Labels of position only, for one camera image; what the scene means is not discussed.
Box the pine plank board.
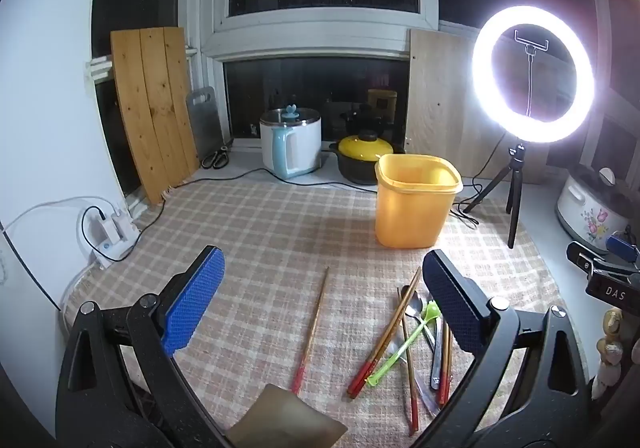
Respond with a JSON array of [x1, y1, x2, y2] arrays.
[[110, 26, 200, 206]]

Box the white wall pipes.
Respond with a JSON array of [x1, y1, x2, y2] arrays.
[[81, 44, 202, 80]]

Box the white floral slow cooker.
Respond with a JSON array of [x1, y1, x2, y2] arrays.
[[555, 167, 635, 244]]

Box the checkered tablecloth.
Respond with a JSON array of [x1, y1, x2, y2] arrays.
[[60, 173, 568, 448]]

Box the black electric pot cable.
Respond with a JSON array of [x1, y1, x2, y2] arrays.
[[132, 168, 266, 235]]

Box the green plastic spoon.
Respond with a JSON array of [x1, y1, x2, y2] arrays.
[[365, 300, 442, 388]]

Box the white and blue electric pot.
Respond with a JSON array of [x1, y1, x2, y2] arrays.
[[259, 104, 323, 180]]

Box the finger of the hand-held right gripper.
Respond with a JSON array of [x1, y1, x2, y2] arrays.
[[566, 241, 613, 276], [605, 234, 640, 265]]

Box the metal spoon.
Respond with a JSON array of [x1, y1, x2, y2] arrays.
[[404, 292, 443, 391]]

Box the beige ornament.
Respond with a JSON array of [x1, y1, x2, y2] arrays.
[[592, 305, 627, 401]]

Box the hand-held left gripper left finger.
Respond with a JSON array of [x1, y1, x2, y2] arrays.
[[55, 244, 236, 448]]

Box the white cable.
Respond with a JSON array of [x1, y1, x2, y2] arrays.
[[0, 197, 121, 234]]

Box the black scissors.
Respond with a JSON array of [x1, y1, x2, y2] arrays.
[[201, 140, 236, 171]]

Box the black pot with yellow lid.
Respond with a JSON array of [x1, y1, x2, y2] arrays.
[[327, 129, 407, 186]]

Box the light wood panel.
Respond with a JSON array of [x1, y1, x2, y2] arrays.
[[406, 28, 548, 185]]

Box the brown paper piece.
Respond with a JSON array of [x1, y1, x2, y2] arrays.
[[227, 383, 348, 448]]

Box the grey cutting board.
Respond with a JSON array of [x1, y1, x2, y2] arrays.
[[186, 86, 226, 164]]

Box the red-tipped wooden chopstick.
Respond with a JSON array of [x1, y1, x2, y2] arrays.
[[397, 287, 420, 435], [356, 278, 424, 391], [436, 320, 454, 406], [291, 266, 331, 396], [346, 268, 422, 399]]

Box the black ring light cable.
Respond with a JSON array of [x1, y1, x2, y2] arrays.
[[449, 148, 508, 230]]

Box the yellow plastic container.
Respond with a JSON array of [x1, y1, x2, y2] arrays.
[[375, 154, 463, 249]]

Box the black tripod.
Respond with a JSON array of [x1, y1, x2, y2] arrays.
[[462, 143, 533, 250]]

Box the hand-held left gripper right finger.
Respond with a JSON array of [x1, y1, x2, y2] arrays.
[[400, 249, 593, 448]]

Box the phone clamp holder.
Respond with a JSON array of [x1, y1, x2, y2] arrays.
[[512, 28, 551, 116]]

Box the white power strip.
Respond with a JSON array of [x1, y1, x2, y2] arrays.
[[80, 205, 140, 270]]

